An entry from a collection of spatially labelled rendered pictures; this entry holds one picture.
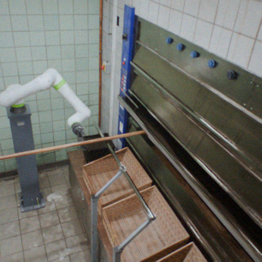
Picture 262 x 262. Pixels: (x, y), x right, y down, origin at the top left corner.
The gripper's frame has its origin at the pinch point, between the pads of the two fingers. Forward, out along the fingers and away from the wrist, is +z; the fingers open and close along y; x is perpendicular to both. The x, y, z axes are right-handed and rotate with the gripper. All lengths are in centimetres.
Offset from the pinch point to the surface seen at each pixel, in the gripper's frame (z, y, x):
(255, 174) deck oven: 115, -46, -55
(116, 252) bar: 87, 24, 4
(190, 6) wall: 37, -110, -55
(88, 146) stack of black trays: -46, 38, -16
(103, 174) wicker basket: -23, 60, -26
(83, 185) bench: -16, 61, -3
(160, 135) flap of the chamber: 38, -21, -48
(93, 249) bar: 39, 83, 4
